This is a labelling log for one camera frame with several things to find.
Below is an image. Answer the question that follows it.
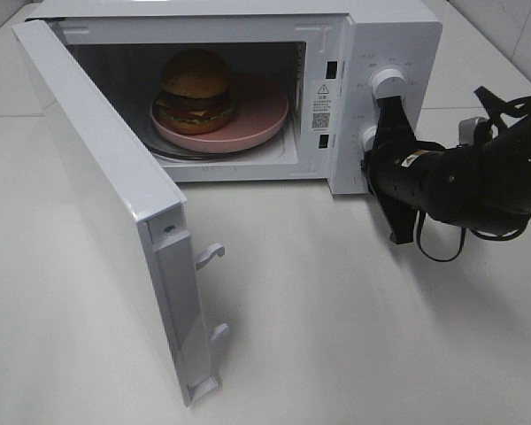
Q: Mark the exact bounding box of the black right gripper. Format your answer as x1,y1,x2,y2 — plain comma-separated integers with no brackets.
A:
363,96,445,244

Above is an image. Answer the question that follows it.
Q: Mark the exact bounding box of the white control knob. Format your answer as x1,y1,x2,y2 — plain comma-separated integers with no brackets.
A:
368,66,408,100
361,126,377,154

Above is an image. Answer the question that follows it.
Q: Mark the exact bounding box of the pink plate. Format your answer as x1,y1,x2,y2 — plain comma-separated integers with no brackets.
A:
150,73,289,156

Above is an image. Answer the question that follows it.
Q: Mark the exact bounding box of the burger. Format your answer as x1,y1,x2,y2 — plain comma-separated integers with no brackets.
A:
152,49,237,135

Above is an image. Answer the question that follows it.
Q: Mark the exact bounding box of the white microwave door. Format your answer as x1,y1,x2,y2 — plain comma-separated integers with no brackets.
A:
13,20,229,405

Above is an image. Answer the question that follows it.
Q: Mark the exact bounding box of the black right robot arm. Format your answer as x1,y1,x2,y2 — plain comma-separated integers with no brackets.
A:
364,87,531,244

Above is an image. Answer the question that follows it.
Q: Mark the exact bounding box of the glass microwave turntable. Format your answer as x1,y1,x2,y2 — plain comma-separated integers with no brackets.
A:
145,124,292,162

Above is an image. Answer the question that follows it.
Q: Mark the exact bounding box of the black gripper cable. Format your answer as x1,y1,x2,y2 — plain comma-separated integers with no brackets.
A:
413,210,531,263

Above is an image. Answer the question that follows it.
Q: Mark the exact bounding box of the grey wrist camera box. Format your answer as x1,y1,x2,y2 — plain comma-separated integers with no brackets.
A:
458,117,492,146

